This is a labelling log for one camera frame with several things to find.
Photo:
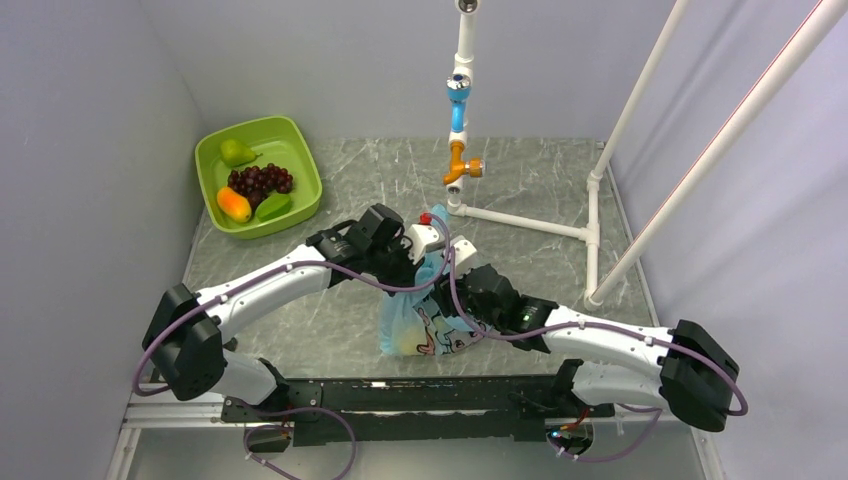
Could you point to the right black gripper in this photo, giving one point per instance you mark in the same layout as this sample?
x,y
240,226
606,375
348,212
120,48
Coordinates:
x,y
461,280

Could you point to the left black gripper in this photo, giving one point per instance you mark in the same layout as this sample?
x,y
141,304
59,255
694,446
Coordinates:
x,y
407,277

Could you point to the blue printed plastic bag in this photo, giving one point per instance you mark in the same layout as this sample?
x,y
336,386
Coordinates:
x,y
419,310

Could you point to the green fake fruit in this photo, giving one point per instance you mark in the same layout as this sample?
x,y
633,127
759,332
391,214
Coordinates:
x,y
273,206

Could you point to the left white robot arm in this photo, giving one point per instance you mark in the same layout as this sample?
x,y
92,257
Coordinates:
x,y
186,337

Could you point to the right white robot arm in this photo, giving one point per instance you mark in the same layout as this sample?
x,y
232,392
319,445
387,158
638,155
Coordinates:
x,y
682,369

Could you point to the dark red fake grapes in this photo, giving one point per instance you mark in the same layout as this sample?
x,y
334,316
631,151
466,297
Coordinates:
x,y
257,183

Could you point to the orange fake mango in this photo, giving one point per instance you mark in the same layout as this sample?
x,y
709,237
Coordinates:
x,y
234,205

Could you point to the green fake pear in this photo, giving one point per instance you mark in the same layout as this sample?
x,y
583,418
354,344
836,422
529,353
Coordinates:
x,y
234,153

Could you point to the green plastic tray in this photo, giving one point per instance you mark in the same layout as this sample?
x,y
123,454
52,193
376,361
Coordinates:
x,y
278,141

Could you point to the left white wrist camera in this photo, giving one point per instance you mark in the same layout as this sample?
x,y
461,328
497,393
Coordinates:
x,y
424,237

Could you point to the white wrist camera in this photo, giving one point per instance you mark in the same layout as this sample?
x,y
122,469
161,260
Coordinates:
x,y
424,237
466,256

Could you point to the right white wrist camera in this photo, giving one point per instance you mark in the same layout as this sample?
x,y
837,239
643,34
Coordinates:
x,y
466,256

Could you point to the white pvc pipe frame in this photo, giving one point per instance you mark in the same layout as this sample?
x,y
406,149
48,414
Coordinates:
x,y
766,228

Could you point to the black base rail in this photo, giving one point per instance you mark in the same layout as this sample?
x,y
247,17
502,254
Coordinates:
x,y
516,407

